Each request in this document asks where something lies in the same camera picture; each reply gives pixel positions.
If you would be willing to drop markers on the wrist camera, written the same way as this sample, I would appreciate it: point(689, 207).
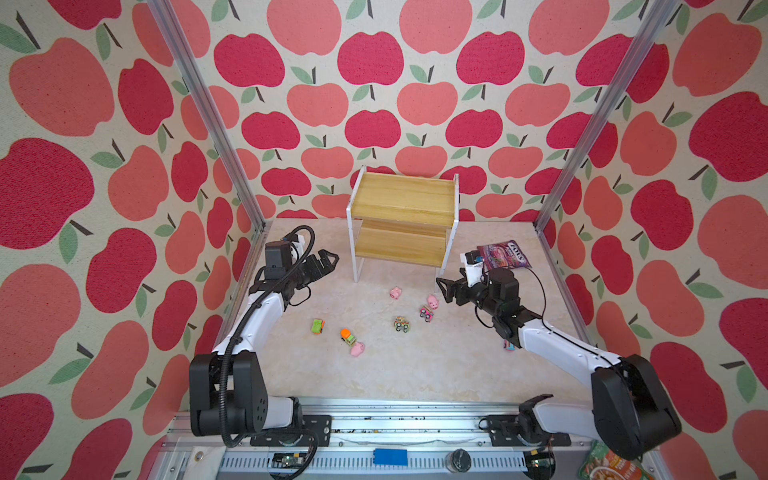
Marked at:
point(279, 257)
point(473, 264)

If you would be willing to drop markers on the blue tape block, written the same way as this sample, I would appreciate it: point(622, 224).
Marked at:
point(390, 457)

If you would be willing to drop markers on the round black knob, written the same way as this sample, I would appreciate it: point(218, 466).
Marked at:
point(459, 461)

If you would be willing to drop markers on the orange green toy truck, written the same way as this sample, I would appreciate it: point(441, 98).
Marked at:
point(348, 337)

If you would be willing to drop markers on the right aluminium frame post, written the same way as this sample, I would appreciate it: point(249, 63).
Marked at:
point(651, 26)

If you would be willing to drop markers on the green toy car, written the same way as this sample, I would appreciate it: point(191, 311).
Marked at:
point(317, 326)

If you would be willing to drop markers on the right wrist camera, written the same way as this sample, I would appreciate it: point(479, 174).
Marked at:
point(473, 264)

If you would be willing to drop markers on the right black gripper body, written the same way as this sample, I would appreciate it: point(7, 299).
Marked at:
point(477, 296)

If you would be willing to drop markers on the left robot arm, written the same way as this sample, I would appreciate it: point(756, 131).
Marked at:
point(228, 394)

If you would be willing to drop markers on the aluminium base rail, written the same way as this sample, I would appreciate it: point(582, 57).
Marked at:
point(354, 428)

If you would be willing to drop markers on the purple candy bag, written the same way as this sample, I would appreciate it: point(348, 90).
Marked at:
point(503, 255)

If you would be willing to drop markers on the pink pig toy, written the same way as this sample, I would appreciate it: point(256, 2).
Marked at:
point(357, 349)
point(432, 302)

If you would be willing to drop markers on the wooden two-tier shelf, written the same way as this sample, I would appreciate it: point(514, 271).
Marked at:
point(403, 219)

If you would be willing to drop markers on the left aluminium frame post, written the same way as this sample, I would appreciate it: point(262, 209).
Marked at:
point(170, 27)

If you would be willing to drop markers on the green pink toy bus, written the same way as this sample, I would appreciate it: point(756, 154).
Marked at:
point(401, 324)

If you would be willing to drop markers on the green snack packet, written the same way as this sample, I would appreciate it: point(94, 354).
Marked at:
point(603, 464)

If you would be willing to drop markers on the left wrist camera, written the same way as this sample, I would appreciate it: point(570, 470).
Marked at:
point(279, 257)

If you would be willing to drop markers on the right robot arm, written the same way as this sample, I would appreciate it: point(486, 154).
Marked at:
point(629, 411)

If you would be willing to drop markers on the aluminium frame post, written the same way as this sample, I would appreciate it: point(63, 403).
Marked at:
point(170, 27)
point(651, 26)

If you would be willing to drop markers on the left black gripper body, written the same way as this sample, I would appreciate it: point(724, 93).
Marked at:
point(304, 273)

